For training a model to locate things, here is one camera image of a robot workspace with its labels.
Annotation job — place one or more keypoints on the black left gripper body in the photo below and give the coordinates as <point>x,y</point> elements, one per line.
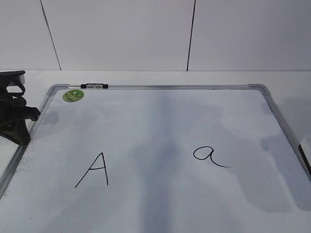
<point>13,106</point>

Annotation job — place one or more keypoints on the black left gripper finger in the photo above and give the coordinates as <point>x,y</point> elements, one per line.
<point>16,132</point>

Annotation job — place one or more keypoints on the whiteboard with aluminium frame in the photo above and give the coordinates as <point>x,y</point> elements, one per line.
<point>158,159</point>

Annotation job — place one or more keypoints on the white whiteboard eraser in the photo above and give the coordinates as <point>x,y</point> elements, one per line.
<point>305,150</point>

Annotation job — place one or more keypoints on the round green magnet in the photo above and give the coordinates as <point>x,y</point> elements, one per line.
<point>73,95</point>

